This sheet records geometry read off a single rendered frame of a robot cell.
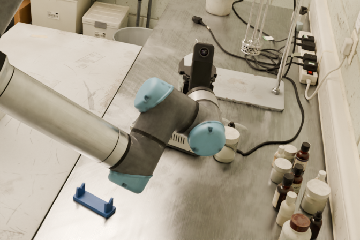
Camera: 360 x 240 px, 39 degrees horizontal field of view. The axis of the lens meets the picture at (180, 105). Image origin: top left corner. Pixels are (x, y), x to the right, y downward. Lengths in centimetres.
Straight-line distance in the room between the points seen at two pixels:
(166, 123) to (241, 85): 77
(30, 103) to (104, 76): 83
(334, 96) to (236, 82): 34
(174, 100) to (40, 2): 275
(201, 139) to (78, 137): 24
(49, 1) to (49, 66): 193
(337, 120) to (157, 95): 65
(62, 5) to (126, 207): 255
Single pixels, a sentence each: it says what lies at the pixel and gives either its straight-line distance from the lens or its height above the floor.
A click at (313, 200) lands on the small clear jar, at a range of 127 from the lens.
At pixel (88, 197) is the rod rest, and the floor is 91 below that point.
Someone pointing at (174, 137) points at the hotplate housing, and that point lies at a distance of 136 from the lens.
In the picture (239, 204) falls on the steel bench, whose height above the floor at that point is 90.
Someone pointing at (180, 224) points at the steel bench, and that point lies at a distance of 118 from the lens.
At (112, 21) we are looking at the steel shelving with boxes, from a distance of 352.
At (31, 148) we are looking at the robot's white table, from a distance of 137.
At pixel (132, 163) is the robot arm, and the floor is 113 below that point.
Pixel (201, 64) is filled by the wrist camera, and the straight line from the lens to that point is 115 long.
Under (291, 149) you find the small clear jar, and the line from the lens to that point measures 142.
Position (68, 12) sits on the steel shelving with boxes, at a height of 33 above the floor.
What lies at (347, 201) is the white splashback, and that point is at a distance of 121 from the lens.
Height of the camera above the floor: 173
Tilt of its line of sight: 32 degrees down
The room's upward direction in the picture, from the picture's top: 9 degrees clockwise
